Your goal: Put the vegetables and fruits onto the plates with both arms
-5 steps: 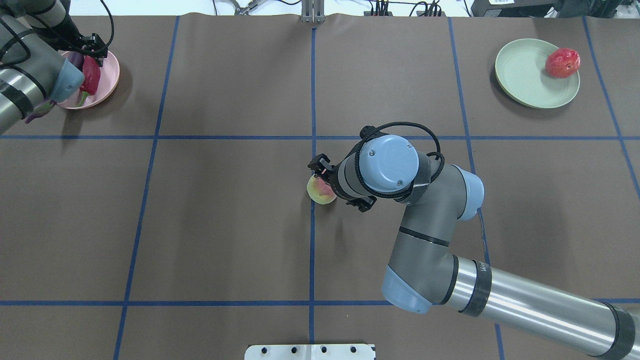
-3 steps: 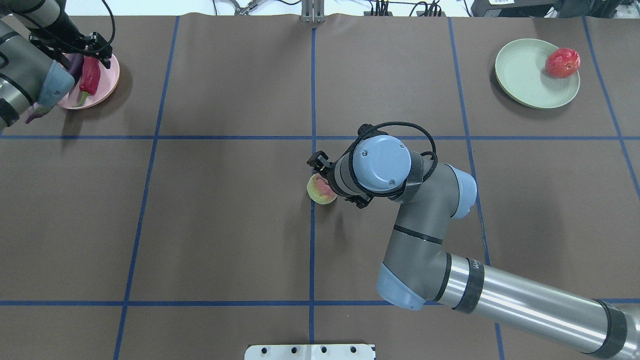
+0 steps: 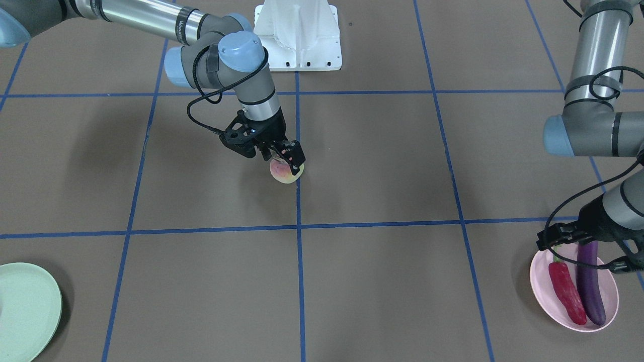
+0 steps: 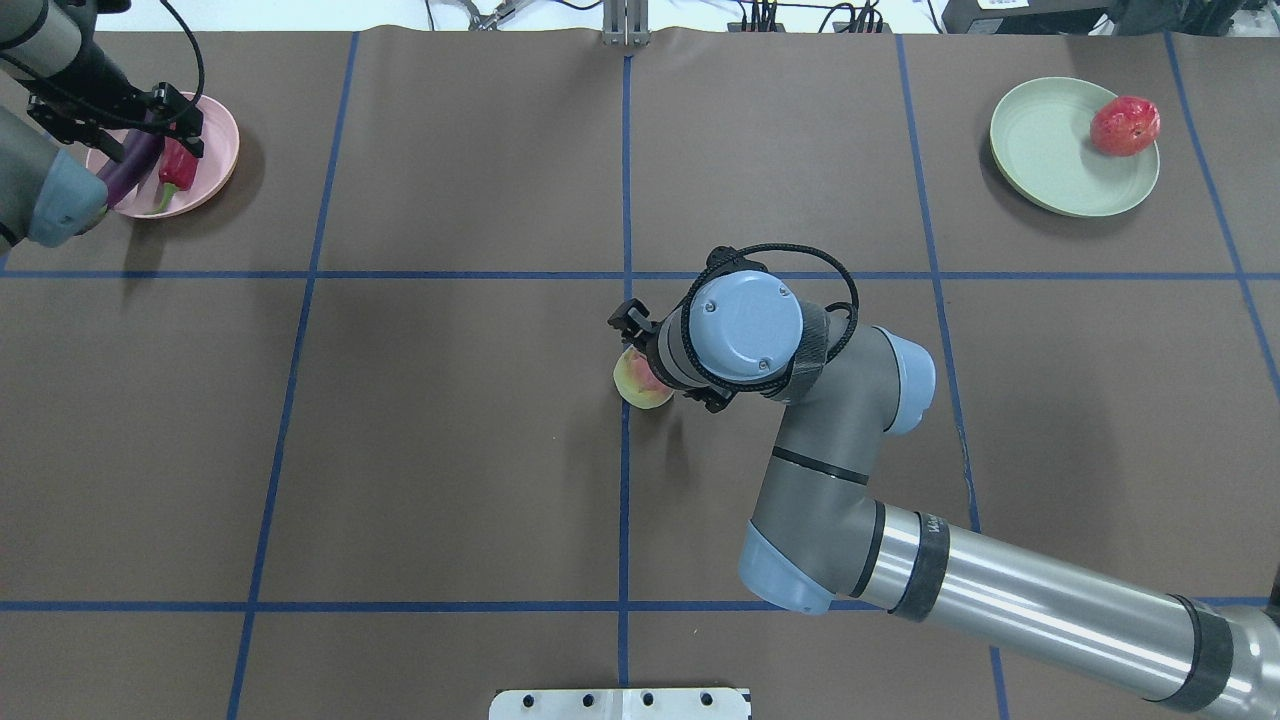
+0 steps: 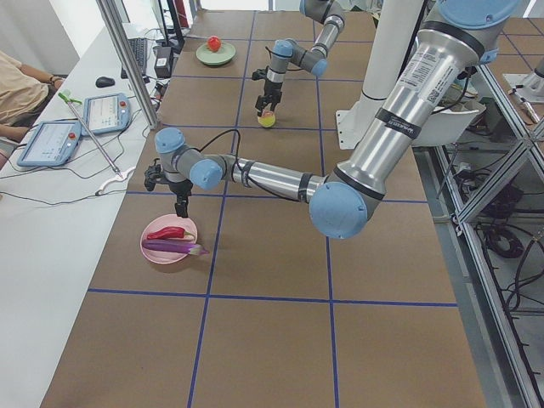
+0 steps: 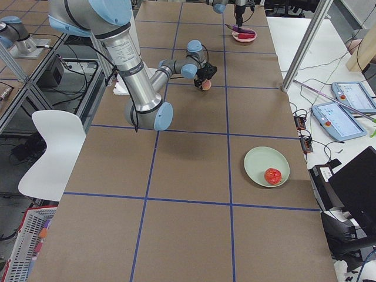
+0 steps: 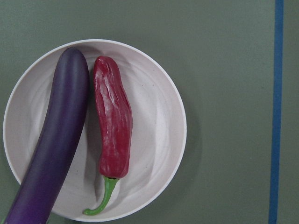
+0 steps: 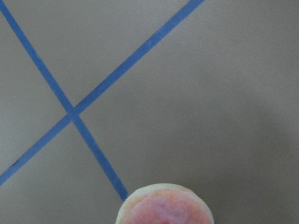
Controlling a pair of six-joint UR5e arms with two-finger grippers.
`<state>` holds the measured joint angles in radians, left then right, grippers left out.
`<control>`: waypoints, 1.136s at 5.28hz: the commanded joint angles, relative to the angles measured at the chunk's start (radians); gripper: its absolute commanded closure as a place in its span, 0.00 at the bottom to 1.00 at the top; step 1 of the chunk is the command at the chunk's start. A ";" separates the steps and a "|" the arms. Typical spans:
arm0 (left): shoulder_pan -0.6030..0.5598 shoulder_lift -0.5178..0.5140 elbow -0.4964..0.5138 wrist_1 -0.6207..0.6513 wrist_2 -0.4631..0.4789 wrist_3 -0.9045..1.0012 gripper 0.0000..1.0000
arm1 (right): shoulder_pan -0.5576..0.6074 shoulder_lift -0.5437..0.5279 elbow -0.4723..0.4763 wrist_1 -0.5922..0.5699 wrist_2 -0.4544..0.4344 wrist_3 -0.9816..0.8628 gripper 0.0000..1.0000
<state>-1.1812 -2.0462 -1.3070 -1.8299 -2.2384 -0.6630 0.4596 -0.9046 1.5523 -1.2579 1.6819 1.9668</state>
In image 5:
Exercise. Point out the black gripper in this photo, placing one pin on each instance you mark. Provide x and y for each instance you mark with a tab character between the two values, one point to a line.
270	90
180	189

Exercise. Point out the peach fruit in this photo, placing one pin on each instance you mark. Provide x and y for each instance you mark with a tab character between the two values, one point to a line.
266	119

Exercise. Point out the red chili pepper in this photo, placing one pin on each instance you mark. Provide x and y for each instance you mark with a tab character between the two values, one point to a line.
170	232

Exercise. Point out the purple eggplant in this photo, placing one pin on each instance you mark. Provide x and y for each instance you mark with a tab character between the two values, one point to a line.
175	246

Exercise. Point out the red pomegranate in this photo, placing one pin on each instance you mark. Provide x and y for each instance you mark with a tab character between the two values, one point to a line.
214	44

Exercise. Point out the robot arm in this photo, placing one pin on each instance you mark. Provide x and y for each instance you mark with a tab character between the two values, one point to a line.
287	51
418	52

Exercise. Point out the green plate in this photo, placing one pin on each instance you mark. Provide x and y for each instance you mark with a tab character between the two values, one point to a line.
223	56

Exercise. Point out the black power adapter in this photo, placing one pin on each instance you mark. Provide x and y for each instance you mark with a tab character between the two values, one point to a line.
163	66

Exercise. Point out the far teach pendant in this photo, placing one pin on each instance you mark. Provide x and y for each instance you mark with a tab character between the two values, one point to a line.
107	114

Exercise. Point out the teach pendant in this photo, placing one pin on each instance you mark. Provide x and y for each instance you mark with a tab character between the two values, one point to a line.
52	144
107	114

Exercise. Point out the black keyboard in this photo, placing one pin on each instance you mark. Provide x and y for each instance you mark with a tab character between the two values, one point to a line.
139	48

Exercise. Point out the near teach pendant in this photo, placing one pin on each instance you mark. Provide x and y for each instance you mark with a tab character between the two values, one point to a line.
52	144

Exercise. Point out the black computer mouse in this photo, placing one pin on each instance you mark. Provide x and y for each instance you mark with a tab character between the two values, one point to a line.
104	82

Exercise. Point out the metal rod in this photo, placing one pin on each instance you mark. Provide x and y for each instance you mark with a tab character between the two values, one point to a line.
69	102

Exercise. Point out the seated person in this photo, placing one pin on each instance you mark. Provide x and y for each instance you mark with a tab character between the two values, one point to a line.
25	93

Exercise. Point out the aluminium frame post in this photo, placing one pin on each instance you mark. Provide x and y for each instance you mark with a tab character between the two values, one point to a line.
113	23

